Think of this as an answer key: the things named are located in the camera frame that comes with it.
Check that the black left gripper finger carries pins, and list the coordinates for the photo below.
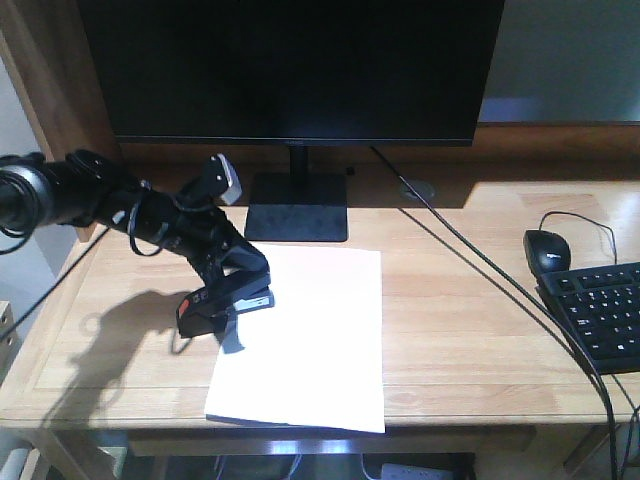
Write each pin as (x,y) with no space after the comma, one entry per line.
(247,266)
(211,275)

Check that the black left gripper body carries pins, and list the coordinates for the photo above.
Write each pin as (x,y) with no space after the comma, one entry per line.
(187,223)

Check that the black stapler with orange tab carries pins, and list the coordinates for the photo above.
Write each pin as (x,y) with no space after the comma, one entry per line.
(195,318)

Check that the white paper sheet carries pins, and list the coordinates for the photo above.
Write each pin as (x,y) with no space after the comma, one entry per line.
(314,358)

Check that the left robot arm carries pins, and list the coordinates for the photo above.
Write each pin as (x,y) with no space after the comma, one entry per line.
(86,188)

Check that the wooden desk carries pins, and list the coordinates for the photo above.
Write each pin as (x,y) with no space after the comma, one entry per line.
(468,363)

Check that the black computer monitor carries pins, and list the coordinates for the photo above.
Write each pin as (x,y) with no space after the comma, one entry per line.
(293,73)

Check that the white power strip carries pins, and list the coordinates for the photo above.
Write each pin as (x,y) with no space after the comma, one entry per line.
(391,471)

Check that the black computer mouse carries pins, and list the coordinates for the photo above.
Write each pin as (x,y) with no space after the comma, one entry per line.
(546,252)

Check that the black keyboard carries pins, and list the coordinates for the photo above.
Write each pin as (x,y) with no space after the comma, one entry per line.
(599,307)

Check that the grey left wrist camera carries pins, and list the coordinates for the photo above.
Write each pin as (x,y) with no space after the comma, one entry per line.
(227,185)

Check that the grey desk cable grommet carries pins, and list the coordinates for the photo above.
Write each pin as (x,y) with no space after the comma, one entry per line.
(418,189)

